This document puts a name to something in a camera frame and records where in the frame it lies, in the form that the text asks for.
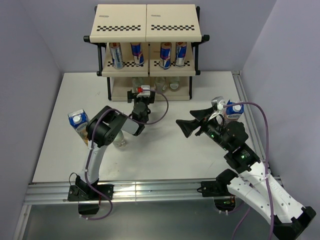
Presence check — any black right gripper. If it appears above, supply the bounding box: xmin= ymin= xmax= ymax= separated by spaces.
xmin=175 ymin=106 xmax=231 ymax=150

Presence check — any clear glass bottle green cap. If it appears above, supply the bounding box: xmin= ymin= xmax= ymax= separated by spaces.
xmin=154 ymin=76 xmax=167 ymax=93
xmin=168 ymin=76 xmax=180 ymax=92
xmin=112 ymin=130 xmax=127 ymax=149
xmin=132 ymin=77 xmax=145 ymax=93

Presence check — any blue silver energy drink can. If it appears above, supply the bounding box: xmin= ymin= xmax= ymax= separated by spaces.
xmin=174 ymin=42 xmax=187 ymax=68
xmin=159 ymin=42 xmax=172 ymax=70

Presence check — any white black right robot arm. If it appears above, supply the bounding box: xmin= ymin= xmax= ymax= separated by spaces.
xmin=176 ymin=108 xmax=316 ymax=240

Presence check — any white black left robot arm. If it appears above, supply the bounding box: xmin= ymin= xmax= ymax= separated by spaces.
xmin=75 ymin=90 xmax=155 ymax=200

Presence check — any beige three-tier shelf rack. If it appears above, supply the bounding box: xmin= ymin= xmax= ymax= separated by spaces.
xmin=83 ymin=4 xmax=210 ymax=101

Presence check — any blue purple berry juice carton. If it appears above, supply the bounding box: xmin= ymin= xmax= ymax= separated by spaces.
xmin=223 ymin=104 xmax=244 ymax=126

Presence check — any blue Fontana juice carton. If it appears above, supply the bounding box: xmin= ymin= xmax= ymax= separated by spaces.
xmin=68 ymin=109 xmax=90 ymax=146

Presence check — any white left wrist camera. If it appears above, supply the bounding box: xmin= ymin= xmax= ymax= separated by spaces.
xmin=136 ymin=85 xmax=151 ymax=98

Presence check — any aluminium mounting rail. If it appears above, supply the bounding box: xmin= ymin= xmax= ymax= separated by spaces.
xmin=23 ymin=178 xmax=283 ymax=206

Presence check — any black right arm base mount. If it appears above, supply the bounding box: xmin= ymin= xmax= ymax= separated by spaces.
xmin=196 ymin=180 xmax=237 ymax=212

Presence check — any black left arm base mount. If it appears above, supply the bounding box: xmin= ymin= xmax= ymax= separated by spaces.
xmin=67 ymin=185 xmax=106 ymax=215

